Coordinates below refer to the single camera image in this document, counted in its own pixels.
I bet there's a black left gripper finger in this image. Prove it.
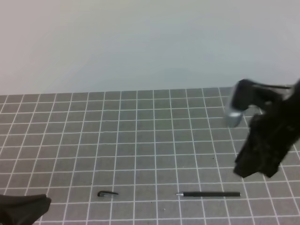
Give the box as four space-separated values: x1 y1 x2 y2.
0 194 51 225

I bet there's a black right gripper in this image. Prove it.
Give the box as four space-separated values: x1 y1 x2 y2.
233 82 300 178

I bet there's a black pen cap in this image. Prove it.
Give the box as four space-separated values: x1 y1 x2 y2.
97 190 118 197

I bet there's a black pen with silver tip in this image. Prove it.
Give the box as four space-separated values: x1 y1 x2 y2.
176 191 241 197

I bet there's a grey grid tablecloth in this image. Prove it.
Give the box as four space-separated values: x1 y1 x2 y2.
0 88 300 225

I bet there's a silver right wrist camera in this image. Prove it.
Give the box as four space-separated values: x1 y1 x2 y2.
225 79 254 128

